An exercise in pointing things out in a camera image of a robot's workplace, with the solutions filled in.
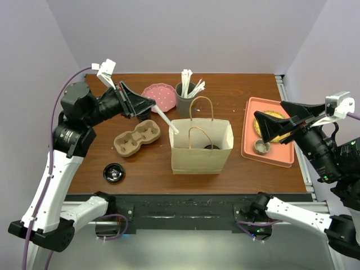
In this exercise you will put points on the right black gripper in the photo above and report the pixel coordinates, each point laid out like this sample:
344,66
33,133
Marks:
302,117

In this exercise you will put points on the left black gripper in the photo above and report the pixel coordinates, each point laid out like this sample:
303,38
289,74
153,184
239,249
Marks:
131,104

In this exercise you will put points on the cardboard two-cup carrier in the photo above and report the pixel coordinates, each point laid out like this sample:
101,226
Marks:
128,143

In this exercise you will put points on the single white straw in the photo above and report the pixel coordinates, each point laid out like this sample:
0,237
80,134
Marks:
166,119

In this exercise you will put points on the black coffee cup lid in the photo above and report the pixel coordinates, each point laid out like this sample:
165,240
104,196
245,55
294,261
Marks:
212,147

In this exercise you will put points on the beige paper bag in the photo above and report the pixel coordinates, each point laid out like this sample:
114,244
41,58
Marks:
188,155

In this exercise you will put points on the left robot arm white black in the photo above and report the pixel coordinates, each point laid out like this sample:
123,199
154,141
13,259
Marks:
44,224

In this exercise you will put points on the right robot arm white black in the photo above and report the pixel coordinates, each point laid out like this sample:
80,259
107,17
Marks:
338,164

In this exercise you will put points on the pink polka dot plate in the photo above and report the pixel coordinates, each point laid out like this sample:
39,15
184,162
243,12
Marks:
163,94

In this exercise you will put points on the orange plastic tray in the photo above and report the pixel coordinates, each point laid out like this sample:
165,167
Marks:
279,154

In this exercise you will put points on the grey utensil holder can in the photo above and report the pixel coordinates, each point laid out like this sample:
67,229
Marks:
182,104

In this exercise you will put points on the white wrapped straws bundle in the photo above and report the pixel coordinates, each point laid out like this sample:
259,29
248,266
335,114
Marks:
187,89

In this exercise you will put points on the black cup lid on table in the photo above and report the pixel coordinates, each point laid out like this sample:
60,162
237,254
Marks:
114,173

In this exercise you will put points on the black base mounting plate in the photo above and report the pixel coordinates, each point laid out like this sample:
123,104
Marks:
185,212

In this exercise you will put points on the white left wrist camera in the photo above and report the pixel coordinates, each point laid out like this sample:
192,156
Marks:
105,71

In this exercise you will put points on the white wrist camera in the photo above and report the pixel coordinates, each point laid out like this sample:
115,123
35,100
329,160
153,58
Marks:
338,107
105,71

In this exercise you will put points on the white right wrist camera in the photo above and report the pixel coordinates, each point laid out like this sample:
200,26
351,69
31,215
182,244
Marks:
338,107

